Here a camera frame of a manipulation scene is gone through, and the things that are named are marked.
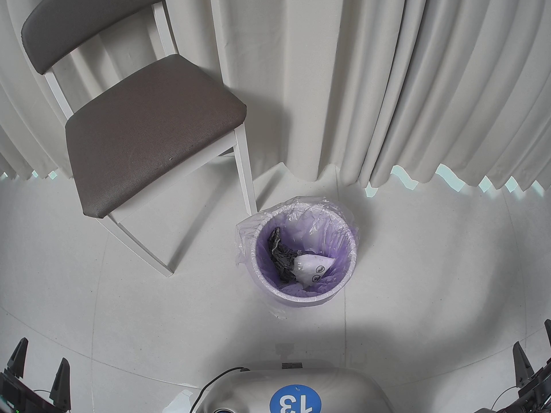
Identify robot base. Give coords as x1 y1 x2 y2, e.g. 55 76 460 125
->
196 361 390 413

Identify grey white chair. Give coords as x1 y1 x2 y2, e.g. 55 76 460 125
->
21 0 259 278

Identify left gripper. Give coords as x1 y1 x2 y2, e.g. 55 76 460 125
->
0 337 72 413

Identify white trash bin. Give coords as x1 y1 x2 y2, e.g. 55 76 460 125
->
254 207 359 305

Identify white curtain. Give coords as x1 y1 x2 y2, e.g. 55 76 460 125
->
0 0 551 197

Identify black plastic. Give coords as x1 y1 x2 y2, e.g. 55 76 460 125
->
268 226 300 284

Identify clear printed wrapper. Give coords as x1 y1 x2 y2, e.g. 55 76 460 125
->
290 254 337 289

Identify black cable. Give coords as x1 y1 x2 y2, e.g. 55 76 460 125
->
191 366 251 413

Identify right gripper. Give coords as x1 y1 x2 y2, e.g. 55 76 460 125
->
512 319 551 413

